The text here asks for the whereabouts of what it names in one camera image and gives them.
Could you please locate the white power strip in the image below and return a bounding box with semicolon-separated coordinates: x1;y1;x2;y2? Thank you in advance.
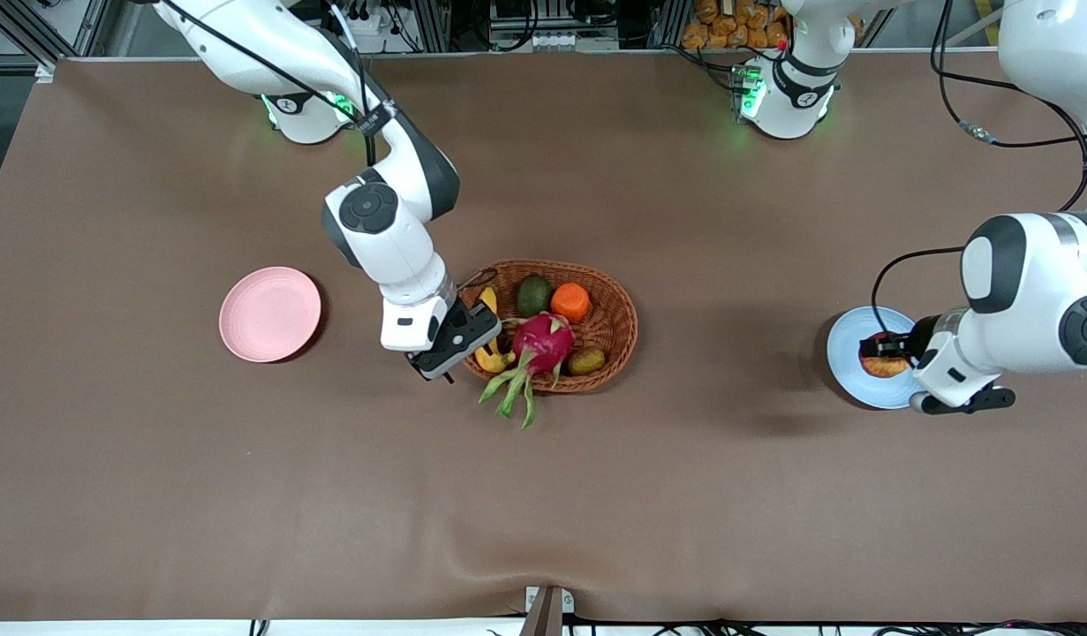
327;7;404;38

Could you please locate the brown table cloth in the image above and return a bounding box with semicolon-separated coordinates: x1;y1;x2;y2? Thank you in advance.
0;49;1087;624

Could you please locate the light blue round plate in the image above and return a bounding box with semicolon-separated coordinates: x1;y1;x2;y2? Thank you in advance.
827;306;928;411

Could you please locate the brown wicker basket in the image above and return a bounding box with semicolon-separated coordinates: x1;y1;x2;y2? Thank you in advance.
455;258;639;394

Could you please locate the red yellow apple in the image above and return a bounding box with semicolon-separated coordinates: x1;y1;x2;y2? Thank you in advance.
858;331;911;380

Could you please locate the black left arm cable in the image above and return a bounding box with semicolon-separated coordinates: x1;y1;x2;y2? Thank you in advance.
872;0;1087;338

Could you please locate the aluminium frame profile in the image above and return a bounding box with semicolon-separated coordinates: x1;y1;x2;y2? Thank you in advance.
0;0;111;67

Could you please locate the orange fruit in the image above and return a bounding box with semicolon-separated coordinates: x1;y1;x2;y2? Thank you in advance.
550;283;592;324

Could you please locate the green avocado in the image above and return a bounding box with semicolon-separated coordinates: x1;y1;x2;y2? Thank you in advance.
517;275;555;319

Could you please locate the pink round plate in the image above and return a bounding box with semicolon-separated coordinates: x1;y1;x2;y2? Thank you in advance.
219;266;322;364

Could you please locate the pink dragon fruit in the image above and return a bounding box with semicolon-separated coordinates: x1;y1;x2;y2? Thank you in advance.
478;312;577;430

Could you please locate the black electronics box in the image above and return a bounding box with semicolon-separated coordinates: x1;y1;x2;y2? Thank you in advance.
488;0;621;52

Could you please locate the yellow banana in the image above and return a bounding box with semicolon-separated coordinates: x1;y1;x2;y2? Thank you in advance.
474;286;516;375

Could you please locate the bag of orange snacks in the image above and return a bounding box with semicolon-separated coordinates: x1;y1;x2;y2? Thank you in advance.
682;0;796;50

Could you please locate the grey metal camera mount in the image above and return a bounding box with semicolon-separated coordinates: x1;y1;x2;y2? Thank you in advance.
521;586;576;636

